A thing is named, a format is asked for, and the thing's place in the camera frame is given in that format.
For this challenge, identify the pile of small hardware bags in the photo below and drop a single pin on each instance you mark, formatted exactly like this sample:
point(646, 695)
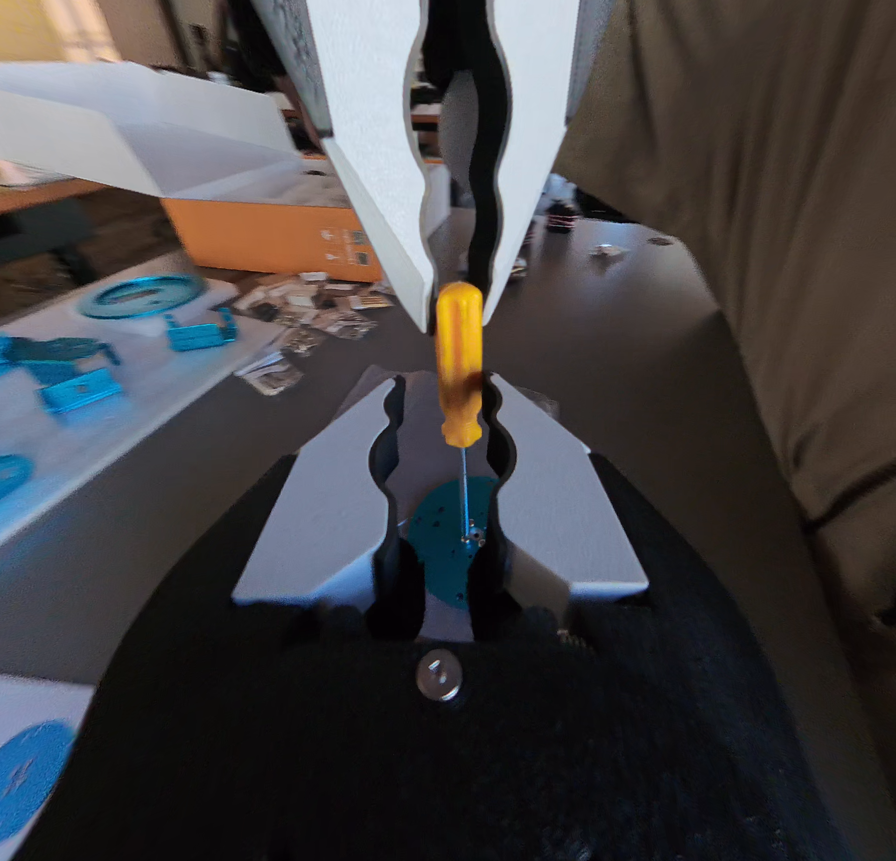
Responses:
point(308, 315)

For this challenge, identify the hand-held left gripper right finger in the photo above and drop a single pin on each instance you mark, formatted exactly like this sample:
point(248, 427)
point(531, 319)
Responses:
point(567, 518)

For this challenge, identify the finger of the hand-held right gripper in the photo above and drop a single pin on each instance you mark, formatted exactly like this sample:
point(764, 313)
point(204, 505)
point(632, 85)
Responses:
point(364, 105)
point(532, 105)

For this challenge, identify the black servo motor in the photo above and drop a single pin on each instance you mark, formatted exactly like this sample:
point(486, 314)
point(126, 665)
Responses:
point(561, 218)

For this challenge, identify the white foam sheet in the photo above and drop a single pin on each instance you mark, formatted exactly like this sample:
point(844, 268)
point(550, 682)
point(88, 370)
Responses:
point(140, 399)

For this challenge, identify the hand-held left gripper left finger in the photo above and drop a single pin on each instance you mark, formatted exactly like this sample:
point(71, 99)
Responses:
point(315, 525)

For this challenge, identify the small clear screw bag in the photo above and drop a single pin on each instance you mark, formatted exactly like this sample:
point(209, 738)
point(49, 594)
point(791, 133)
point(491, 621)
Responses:
point(607, 250)

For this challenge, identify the grey desk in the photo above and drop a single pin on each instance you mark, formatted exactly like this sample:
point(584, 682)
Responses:
point(630, 385)

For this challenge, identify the white assembly guide sheet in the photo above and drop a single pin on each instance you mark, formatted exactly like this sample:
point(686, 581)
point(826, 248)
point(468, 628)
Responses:
point(35, 749)

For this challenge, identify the orange and white cardboard box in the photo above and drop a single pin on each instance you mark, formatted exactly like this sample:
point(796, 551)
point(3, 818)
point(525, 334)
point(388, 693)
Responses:
point(266, 231)

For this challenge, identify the blue round metal disc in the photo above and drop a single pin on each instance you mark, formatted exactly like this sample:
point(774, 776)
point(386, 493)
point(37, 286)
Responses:
point(437, 560)

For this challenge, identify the small blue metal bracket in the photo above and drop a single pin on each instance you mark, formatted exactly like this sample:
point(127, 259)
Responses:
point(80, 393)

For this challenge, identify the blue joined metal brackets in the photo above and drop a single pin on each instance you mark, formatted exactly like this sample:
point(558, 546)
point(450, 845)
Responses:
point(49, 353)

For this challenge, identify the blue multi-hole metal bracket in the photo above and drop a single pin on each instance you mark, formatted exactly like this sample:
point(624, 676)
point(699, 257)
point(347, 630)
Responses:
point(199, 334)

